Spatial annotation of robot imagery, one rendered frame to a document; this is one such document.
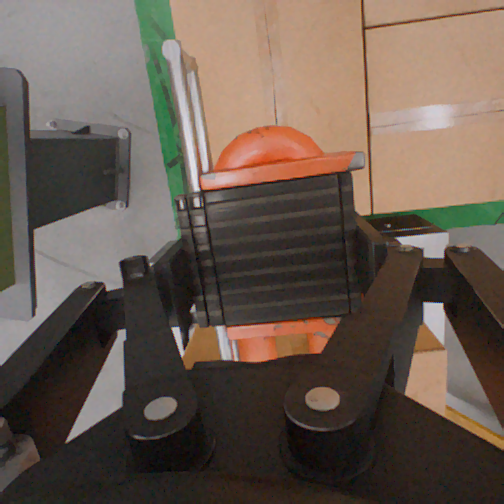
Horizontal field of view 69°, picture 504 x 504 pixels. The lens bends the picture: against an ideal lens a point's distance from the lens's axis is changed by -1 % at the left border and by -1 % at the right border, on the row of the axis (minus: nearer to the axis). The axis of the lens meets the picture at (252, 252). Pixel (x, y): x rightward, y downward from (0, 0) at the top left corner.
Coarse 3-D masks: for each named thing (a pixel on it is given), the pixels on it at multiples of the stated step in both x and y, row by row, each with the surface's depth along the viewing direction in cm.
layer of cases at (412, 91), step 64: (192, 0) 77; (256, 0) 76; (320, 0) 75; (384, 0) 75; (448, 0) 74; (256, 64) 80; (320, 64) 79; (384, 64) 78; (448, 64) 77; (320, 128) 83; (384, 128) 82; (448, 128) 81; (384, 192) 86; (448, 192) 85
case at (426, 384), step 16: (192, 336) 66; (208, 336) 65; (288, 336) 62; (304, 336) 61; (432, 336) 56; (192, 352) 61; (208, 352) 60; (288, 352) 57; (304, 352) 56; (416, 352) 52; (432, 352) 52; (416, 368) 53; (432, 368) 53; (416, 384) 54; (432, 384) 54; (416, 400) 55; (432, 400) 54
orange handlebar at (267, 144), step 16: (256, 128) 18; (272, 128) 18; (288, 128) 18; (240, 144) 18; (256, 144) 18; (272, 144) 17; (288, 144) 17; (304, 144) 18; (224, 160) 18; (240, 160) 18; (256, 160) 18; (272, 160) 18; (272, 336) 21; (320, 336) 20; (240, 352) 21; (256, 352) 20; (272, 352) 21; (320, 352) 20
